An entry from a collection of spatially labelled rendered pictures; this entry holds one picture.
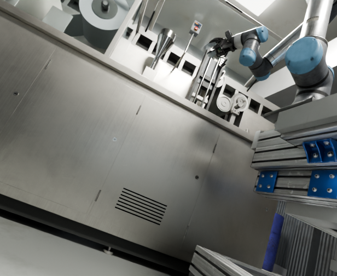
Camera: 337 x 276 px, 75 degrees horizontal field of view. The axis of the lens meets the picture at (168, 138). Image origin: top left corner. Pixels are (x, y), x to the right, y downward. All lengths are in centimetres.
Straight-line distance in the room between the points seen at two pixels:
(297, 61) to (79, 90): 96
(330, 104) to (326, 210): 36
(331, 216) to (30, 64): 137
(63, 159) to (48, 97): 31
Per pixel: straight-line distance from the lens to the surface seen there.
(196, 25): 196
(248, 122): 225
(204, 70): 162
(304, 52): 95
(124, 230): 117
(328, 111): 68
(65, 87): 123
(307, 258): 425
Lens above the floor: 32
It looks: 16 degrees up
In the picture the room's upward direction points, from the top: 23 degrees clockwise
